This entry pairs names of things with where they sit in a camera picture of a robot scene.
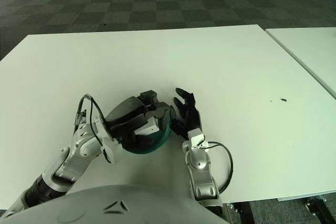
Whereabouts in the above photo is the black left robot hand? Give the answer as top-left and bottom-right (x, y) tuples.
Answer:
(103, 90), (172, 154)

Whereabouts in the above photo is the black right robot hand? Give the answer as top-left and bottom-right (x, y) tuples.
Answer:
(169, 87), (204, 141)

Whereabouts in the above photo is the white charger block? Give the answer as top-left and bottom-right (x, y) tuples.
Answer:
(133, 118), (161, 137)

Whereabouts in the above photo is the green round plate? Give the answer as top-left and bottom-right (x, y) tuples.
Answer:
(119, 111), (173, 155)

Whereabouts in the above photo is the white robot torso shell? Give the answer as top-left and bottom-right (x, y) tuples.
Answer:
(0, 184), (226, 224)

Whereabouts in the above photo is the white neighbouring table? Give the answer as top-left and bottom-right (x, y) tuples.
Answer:
(265, 26), (336, 99)

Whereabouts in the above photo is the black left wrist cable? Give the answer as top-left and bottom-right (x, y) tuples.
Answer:
(75, 93), (110, 161)

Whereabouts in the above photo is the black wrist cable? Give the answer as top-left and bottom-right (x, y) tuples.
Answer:
(204, 141), (234, 195)
(75, 93), (110, 161)

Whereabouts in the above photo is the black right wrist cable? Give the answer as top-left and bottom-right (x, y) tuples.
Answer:
(204, 141), (234, 195)

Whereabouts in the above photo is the black table leg frame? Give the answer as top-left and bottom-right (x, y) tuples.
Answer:
(303, 196), (328, 222)
(225, 201), (253, 224)

